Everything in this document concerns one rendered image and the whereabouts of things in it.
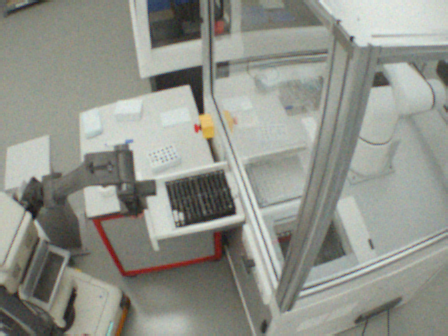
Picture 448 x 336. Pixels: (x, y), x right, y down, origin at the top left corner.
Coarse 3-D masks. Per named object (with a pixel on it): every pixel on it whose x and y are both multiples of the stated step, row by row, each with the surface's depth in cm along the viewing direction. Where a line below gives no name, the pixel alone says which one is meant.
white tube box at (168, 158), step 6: (156, 150) 194; (162, 150) 196; (168, 150) 194; (174, 150) 194; (156, 156) 193; (162, 156) 193; (168, 156) 193; (174, 156) 193; (150, 162) 191; (156, 162) 191; (162, 162) 192; (168, 162) 191; (174, 162) 193; (180, 162) 194; (156, 168) 190; (162, 168) 192
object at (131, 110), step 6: (120, 102) 210; (126, 102) 210; (132, 102) 210; (138, 102) 210; (120, 108) 208; (126, 108) 208; (132, 108) 208; (138, 108) 208; (120, 114) 206; (126, 114) 207; (132, 114) 207; (138, 114) 207; (120, 120) 210; (126, 120) 210; (132, 120) 210
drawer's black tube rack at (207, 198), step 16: (192, 176) 174; (208, 176) 174; (224, 176) 174; (176, 192) 170; (192, 192) 170; (208, 192) 170; (224, 192) 171; (176, 208) 166; (192, 208) 166; (208, 208) 166; (224, 208) 166
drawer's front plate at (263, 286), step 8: (248, 224) 158; (248, 232) 157; (248, 240) 155; (248, 248) 159; (256, 248) 153; (248, 256) 161; (256, 256) 151; (256, 264) 150; (256, 272) 153; (264, 272) 147; (256, 280) 156; (264, 280) 145; (264, 288) 144; (264, 296) 147; (264, 304) 150
